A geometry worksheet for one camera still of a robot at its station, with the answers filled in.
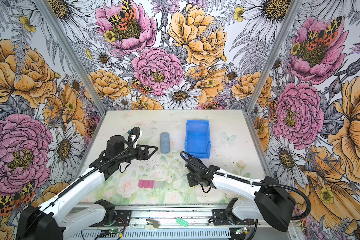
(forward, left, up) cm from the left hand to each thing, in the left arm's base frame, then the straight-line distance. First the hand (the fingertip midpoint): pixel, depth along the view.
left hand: (152, 152), depth 78 cm
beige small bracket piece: (-29, -2, -17) cm, 34 cm away
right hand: (-11, -21, -15) cm, 28 cm away
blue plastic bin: (+19, -26, -19) cm, 38 cm away
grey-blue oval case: (+15, -4, -14) cm, 21 cm away
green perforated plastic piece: (-29, -15, -15) cm, 36 cm away
